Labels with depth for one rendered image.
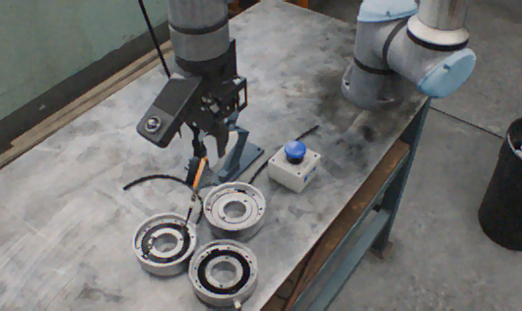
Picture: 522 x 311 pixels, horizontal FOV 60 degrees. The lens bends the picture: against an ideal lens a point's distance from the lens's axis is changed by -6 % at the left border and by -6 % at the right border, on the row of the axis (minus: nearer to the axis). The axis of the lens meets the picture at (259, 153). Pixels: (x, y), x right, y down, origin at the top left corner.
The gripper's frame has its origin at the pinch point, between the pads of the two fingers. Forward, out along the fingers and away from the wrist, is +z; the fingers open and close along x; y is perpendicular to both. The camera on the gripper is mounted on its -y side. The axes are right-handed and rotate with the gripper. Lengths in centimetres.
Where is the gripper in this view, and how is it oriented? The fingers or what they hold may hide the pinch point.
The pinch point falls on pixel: (204, 164)
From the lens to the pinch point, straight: 75.2
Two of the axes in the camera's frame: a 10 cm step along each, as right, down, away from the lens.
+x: -8.1, -4.0, 4.2
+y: 5.8, -5.8, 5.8
